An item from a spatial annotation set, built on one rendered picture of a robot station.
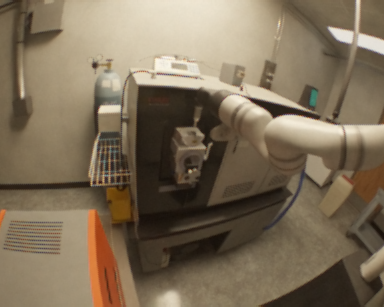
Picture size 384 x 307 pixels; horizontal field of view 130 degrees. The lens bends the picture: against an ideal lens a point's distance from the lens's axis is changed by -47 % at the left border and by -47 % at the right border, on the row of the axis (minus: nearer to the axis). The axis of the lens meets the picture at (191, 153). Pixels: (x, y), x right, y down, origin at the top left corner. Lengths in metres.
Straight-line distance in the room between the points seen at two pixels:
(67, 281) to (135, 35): 1.67
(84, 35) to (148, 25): 0.59
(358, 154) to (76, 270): 0.56
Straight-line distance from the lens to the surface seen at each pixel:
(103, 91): 1.33
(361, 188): 4.20
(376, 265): 0.81
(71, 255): 0.47
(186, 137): 0.56
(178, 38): 1.75
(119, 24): 1.69
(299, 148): 0.24
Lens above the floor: 1.53
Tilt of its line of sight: 30 degrees down
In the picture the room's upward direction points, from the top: 12 degrees clockwise
